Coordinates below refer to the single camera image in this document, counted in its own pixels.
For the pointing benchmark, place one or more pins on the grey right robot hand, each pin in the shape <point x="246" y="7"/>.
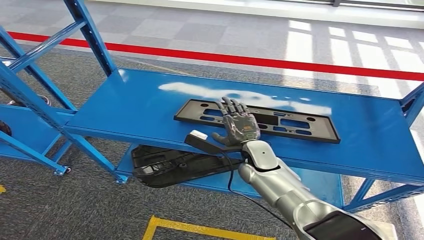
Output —
<point x="242" y="127"/>

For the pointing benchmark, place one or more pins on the black plastic panel part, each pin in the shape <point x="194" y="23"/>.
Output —
<point x="192" y="114"/>

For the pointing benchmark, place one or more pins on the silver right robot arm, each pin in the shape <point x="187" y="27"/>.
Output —
<point x="281" y="188"/>

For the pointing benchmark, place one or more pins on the black ribbed moulded part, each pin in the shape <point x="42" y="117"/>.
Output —
<point x="159" y="169"/>

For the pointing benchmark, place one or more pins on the large blue metal shelf rack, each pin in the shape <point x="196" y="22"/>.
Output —
<point x="132" y="106"/>

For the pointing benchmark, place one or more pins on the curved black plastic part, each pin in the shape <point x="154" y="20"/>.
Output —
<point x="5" y="129"/>

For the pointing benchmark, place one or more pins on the red floor tape line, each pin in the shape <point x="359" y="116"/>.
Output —
<point x="198" y="56"/>

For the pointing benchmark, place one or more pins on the grey floor socket plate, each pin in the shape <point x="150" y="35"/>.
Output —
<point x="387" y="232"/>

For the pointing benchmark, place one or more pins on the round black chrome object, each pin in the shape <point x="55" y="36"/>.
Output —
<point x="44" y="100"/>

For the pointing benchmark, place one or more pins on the yellow floor tape square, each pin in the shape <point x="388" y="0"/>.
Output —
<point x="2" y="189"/>

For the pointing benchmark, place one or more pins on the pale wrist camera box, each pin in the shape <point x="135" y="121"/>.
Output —
<point x="202" y="140"/>

